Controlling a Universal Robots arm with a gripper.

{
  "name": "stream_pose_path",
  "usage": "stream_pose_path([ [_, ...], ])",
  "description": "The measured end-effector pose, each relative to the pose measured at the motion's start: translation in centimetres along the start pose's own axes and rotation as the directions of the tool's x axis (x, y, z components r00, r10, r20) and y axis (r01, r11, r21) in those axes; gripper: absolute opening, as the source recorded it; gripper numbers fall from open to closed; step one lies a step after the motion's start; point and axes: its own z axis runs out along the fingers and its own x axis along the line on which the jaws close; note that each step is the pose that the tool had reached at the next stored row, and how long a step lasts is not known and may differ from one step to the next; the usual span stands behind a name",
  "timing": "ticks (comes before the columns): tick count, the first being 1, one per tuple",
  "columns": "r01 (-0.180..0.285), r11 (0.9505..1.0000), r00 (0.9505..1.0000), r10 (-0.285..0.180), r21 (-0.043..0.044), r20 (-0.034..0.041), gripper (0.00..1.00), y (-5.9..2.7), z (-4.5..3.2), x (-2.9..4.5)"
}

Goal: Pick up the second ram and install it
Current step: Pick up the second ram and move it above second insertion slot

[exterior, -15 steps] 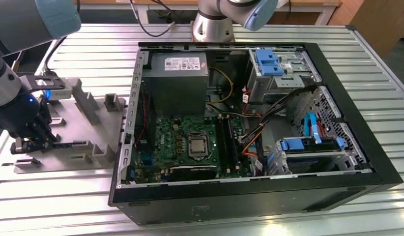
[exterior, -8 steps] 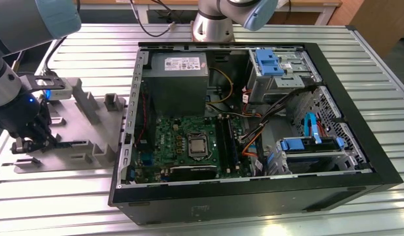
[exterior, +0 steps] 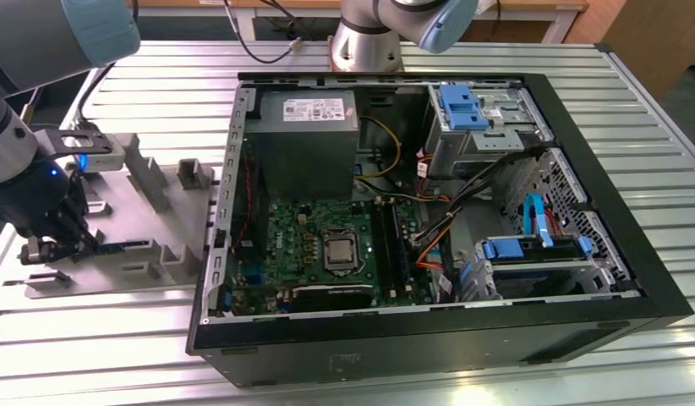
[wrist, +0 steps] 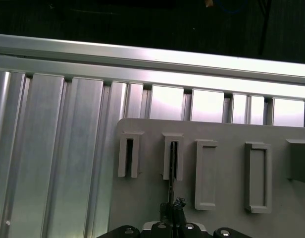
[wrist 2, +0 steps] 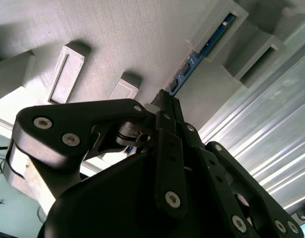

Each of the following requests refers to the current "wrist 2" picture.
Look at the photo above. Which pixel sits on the blue RAM stick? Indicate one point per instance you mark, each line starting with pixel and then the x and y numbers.
pixel 213 39

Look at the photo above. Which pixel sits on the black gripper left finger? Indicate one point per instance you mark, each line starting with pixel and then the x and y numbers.
pixel 56 124

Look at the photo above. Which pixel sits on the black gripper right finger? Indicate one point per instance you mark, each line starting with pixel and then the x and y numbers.
pixel 261 196

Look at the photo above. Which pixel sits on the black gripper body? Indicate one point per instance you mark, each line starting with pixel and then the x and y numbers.
pixel 105 203

